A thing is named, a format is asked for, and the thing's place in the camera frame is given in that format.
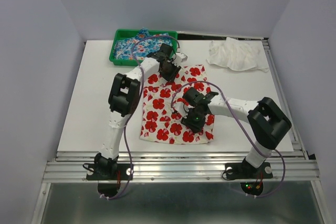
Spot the green plastic tray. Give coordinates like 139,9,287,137
109,28,179,67

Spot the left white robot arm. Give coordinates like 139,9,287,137
91,44,181,179

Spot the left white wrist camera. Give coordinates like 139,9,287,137
174,52,188,63

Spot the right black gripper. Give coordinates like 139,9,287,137
180,107,206,134

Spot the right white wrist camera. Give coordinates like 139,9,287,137
171,98,189,118

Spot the blue floral skirt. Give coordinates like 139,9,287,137
113,27,174,61

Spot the purple cable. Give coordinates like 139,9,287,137
170,81,287,199
99,36,181,200

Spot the red poppy white skirt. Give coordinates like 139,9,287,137
140,65,215,145

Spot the aluminium rail frame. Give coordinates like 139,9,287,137
32,40,333,223

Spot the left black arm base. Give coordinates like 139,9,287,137
82,163,133,182

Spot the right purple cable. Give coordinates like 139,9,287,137
170,81,287,199

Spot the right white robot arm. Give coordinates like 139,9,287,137
179,88,292,178

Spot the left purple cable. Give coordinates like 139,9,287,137
99,36,181,200

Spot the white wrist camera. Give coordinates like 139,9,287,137
171,98,189,118
174,52,188,63

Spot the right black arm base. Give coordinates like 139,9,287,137
222,160,273,180

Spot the white crumpled skirt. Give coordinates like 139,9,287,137
207,37,269,72

